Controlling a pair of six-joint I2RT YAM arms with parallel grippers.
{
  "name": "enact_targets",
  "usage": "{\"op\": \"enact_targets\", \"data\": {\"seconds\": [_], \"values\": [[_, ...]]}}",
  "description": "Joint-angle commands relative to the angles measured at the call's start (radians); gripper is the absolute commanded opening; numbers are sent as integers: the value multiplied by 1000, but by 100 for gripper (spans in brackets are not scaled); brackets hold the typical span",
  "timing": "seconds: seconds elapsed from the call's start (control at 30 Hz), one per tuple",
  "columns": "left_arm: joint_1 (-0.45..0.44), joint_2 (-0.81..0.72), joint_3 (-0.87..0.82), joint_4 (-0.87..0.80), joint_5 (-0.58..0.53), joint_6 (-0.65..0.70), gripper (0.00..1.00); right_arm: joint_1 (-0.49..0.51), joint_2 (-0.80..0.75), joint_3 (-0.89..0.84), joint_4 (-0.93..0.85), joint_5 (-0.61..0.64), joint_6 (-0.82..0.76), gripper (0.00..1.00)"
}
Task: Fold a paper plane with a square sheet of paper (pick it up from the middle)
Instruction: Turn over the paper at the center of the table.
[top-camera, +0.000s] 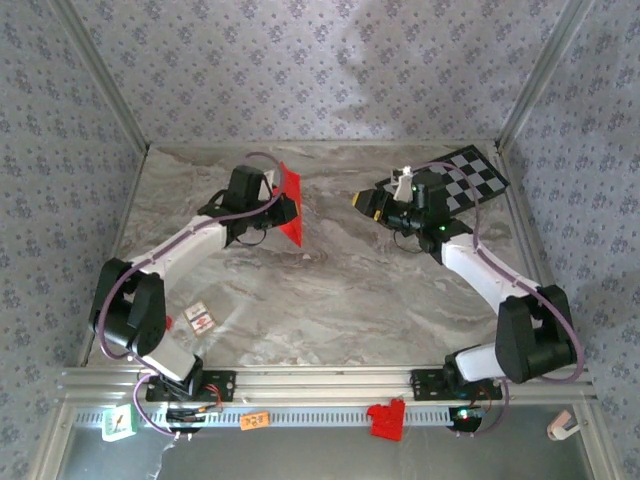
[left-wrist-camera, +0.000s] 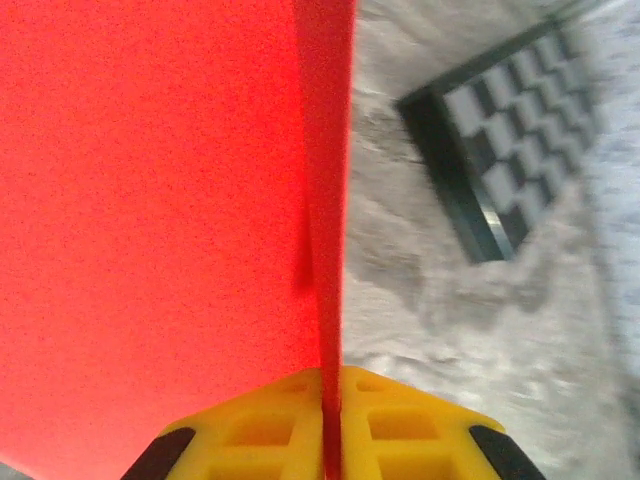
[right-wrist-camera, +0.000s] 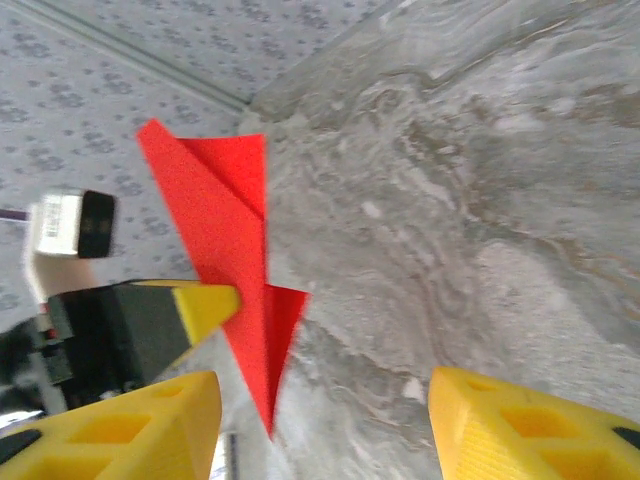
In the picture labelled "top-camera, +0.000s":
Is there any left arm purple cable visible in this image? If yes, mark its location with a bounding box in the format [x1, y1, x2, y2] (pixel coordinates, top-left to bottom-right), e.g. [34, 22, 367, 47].
[94, 151, 287, 441]

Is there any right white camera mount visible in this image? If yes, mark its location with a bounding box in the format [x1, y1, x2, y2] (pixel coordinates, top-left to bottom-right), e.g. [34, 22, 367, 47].
[391, 165, 415, 203]

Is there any red plastic piece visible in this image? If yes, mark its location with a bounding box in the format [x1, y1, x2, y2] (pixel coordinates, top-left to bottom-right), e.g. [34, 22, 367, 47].
[277, 160, 305, 249]

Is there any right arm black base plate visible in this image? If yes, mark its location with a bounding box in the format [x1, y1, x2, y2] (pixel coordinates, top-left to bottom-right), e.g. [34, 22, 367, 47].
[410, 368, 503, 402]

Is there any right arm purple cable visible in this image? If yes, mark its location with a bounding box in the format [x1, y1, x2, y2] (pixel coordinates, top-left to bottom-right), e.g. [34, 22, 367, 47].
[409, 160, 586, 439]

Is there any long aluminium mounting rail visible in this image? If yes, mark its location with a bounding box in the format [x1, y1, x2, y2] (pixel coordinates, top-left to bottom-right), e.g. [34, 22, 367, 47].
[57, 363, 599, 406]

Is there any grey metal sheet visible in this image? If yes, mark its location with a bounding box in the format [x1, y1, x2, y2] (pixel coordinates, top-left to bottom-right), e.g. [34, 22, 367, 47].
[64, 404, 596, 480]

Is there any small printed card packet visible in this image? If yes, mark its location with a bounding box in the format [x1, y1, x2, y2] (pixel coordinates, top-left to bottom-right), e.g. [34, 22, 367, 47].
[182, 299, 218, 337]

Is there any aluminium table side rail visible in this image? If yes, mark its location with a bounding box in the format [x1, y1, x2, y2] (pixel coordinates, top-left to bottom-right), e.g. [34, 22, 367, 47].
[77, 144, 150, 367]
[499, 144, 572, 365]

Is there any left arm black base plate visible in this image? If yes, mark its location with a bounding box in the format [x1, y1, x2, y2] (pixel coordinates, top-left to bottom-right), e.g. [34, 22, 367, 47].
[144, 369, 237, 404]

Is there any aluminium frame post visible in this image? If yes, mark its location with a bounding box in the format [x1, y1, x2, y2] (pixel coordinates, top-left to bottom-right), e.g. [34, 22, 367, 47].
[49, 0, 151, 151]
[494, 0, 599, 151]

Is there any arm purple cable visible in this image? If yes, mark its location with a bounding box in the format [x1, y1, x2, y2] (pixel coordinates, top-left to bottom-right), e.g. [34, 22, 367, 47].
[409, 160, 586, 439]
[94, 151, 287, 441]

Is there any grey slotted cable duct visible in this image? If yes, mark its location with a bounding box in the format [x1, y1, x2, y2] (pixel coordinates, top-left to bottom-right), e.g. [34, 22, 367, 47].
[72, 405, 496, 429]

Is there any red toy brick block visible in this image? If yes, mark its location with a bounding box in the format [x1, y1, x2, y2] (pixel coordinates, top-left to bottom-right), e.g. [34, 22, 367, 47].
[366, 397, 406, 442]

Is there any green white card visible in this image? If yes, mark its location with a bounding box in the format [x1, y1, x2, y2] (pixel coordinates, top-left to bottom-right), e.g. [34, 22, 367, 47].
[101, 403, 139, 443]

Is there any black grey chessboard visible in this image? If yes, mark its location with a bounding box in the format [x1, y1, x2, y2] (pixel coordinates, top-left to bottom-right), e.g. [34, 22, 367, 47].
[375, 144, 511, 214]

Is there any orange paper tag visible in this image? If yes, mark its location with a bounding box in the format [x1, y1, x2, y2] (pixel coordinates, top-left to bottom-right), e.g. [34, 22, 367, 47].
[239, 411, 271, 432]

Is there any white plastic hook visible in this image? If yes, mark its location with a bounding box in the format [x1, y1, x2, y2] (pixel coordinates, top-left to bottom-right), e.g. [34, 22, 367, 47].
[546, 409, 582, 442]

